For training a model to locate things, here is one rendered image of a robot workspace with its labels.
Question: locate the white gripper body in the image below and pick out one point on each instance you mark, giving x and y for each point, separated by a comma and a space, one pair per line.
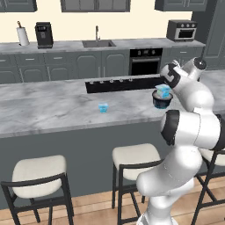
165, 69

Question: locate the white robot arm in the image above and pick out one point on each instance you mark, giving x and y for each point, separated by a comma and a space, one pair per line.
187, 129

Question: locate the teal yogurt container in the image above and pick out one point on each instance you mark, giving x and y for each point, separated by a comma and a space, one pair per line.
163, 90

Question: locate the black large yogurt container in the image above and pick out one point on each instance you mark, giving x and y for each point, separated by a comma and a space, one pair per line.
162, 102

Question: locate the small blue yogurt container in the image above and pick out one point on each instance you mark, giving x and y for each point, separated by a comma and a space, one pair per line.
103, 107

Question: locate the grey base cupboard run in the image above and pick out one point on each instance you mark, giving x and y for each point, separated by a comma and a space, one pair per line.
181, 55
64, 66

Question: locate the black built-in oven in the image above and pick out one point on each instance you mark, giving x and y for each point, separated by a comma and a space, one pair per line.
145, 62

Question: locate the grey toaster oven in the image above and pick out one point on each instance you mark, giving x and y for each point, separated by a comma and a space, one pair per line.
181, 30

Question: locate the black hob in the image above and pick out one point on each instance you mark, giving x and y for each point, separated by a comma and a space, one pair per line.
123, 86

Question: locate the grey tall cupboard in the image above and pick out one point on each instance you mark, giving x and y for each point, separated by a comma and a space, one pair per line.
214, 32

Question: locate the grey sink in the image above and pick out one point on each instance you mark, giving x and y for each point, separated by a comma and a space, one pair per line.
98, 44

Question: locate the silver tap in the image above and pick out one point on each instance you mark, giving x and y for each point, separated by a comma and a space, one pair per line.
97, 33

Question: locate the black stool with cream seat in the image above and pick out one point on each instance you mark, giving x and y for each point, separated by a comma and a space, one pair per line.
38, 172
215, 159
133, 159

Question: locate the dark grey kitchen island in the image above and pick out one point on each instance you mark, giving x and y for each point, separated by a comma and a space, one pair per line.
88, 152

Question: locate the black coffee machine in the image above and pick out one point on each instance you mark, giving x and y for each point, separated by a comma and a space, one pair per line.
44, 35

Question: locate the white paper towel roll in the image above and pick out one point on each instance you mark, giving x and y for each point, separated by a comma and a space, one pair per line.
23, 35

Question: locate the grey wall cupboard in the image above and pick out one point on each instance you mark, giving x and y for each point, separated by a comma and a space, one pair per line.
95, 5
17, 5
181, 4

